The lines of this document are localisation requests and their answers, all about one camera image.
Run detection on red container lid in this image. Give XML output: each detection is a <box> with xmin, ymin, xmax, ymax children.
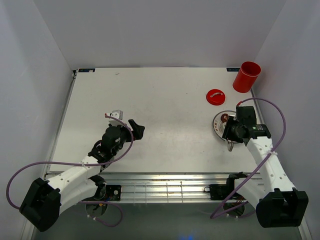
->
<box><xmin>206</xmin><ymin>89</ymin><xmax>226</xmax><ymax>106</ymax></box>

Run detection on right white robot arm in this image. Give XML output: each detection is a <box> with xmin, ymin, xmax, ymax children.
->
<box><xmin>222</xmin><ymin>106</ymin><xmax>309</xmax><ymax>228</ymax></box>

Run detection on aluminium table frame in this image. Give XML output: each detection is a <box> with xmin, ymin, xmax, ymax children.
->
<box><xmin>41</xmin><ymin>67</ymin><xmax>264</xmax><ymax>208</ymax></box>

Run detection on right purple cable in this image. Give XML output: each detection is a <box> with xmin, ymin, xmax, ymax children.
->
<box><xmin>209</xmin><ymin>97</ymin><xmax>287</xmax><ymax>220</ymax></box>

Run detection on purple cable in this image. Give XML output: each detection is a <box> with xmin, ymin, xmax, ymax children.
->
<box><xmin>209</xmin><ymin>97</ymin><xmax>287</xmax><ymax>220</ymax></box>
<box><xmin>5</xmin><ymin>114</ymin><xmax>135</xmax><ymax>210</ymax></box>

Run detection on patterned round plate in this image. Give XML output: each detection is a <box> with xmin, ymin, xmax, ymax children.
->
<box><xmin>212</xmin><ymin>110</ymin><xmax>236</xmax><ymax>141</ymax></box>

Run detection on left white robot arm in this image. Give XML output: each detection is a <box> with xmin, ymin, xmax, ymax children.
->
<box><xmin>19</xmin><ymin>119</ymin><xmax>145</xmax><ymax>232</ymax></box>

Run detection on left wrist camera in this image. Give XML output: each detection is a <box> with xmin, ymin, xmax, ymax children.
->
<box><xmin>104</xmin><ymin>109</ymin><xmax>123</xmax><ymax>127</ymax></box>

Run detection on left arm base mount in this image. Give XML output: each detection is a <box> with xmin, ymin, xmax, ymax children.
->
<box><xmin>90</xmin><ymin>175</ymin><xmax>122</xmax><ymax>201</ymax></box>

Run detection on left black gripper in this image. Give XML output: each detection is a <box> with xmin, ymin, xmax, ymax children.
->
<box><xmin>108</xmin><ymin>119</ymin><xmax>145</xmax><ymax>155</ymax></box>

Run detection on red cylindrical lunch container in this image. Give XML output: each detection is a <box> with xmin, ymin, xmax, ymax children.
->
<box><xmin>232</xmin><ymin>61</ymin><xmax>262</xmax><ymax>93</ymax></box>

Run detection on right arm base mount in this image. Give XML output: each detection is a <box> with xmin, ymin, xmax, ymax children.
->
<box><xmin>203</xmin><ymin>172</ymin><xmax>248</xmax><ymax>201</ymax></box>

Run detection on metal food tongs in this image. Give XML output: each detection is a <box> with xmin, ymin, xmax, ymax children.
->
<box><xmin>226</xmin><ymin>139</ymin><xmax>235</xmax><ymax>152</ymax></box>

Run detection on brown braised meat piece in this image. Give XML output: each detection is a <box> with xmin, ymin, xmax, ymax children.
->
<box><xmin>220</xmin><ymin>113</ymin><xmax>229</xmax><ymax>123</ymax></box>

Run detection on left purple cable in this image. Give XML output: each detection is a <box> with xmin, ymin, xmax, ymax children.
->
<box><xmin>5</xmin><ymin>114</ymin><xmax>135</xmax><ymax>210</ymax></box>

